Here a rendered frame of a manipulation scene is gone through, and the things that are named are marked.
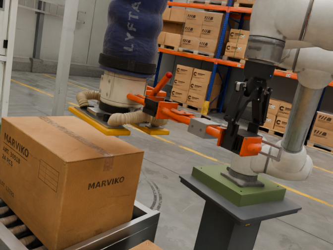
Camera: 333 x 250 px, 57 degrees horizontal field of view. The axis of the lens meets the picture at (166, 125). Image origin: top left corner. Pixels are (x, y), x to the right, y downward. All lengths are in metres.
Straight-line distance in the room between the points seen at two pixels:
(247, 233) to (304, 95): 0.84
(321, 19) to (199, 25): 8.62
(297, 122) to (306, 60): 0.32
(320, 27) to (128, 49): 0.65
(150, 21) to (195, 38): 8.17
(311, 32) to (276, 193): 1.17
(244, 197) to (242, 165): 0.18
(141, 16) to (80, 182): 0.66
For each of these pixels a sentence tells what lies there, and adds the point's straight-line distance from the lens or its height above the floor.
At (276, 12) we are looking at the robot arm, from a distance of 0.79.
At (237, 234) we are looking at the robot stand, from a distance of 1.79.
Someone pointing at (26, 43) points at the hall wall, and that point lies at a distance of 11.17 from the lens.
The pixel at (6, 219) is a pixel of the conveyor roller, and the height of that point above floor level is 0.55.
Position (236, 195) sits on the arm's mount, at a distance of 1.60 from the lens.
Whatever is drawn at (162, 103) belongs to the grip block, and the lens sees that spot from 1.02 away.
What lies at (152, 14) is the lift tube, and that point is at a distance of 1.19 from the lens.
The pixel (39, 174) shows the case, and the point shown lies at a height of 0.82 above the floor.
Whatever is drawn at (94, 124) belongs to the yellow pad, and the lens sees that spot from 1.16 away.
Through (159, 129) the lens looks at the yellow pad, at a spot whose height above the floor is 1.10.
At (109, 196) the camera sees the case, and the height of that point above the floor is 0.76.
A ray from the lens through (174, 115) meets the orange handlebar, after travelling 0.97.
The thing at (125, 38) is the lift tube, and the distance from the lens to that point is 1.16.
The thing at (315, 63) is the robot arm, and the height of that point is 1.48.
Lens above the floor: 1.39
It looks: 12 degrees down
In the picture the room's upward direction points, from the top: 12 degrees clockwise
